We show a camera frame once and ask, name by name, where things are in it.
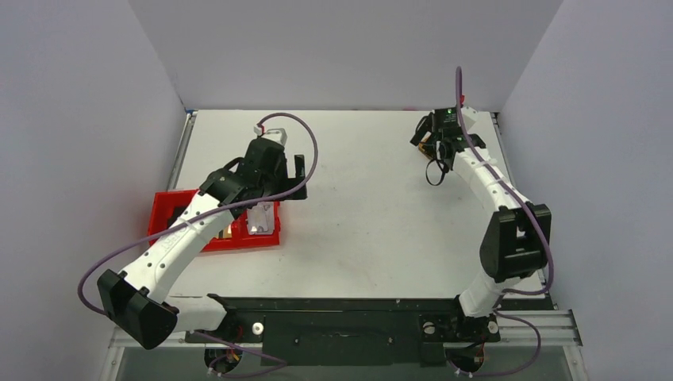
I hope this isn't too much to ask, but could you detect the silver card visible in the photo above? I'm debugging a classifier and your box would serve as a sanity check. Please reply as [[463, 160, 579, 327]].
[[246, 202, 275, 236]]

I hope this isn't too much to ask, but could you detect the gold black card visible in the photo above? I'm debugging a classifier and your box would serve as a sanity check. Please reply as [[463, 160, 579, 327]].
[[217, 225, 233, 241]]

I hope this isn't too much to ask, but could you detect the yellow leather card holder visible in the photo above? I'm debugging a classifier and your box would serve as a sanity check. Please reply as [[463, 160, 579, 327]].
[[417, 143, 436, 160]]

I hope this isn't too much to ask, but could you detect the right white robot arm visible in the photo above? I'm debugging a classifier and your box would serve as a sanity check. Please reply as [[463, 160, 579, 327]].
[[410, 106, 551, 339]]

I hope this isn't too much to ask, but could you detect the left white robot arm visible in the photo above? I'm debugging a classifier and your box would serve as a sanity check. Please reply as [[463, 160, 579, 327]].
[[97, 137, 307, 349]]

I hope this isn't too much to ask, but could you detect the red plastic tray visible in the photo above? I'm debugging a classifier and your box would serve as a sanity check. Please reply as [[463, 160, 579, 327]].
[[147, 189, 281, 252]]

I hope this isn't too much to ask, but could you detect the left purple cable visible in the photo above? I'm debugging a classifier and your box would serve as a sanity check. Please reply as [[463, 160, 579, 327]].
[[77, 112, 319, 317]]

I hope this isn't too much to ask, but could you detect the purple cable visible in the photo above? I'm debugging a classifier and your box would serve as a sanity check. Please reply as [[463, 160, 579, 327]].
[[454, 66, 556, 297], [77, 112, 319, 317]]

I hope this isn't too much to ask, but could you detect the black looped cable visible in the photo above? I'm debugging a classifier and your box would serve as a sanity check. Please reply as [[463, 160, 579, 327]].
[[425, 141, 452, 187]]

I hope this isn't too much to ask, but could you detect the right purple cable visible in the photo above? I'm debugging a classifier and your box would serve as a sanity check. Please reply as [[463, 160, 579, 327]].
[[454, 66, 556, 297]]

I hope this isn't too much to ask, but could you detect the aluminium rail frame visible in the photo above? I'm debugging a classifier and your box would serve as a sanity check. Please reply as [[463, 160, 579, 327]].
[[108, 310, 582, 349]]

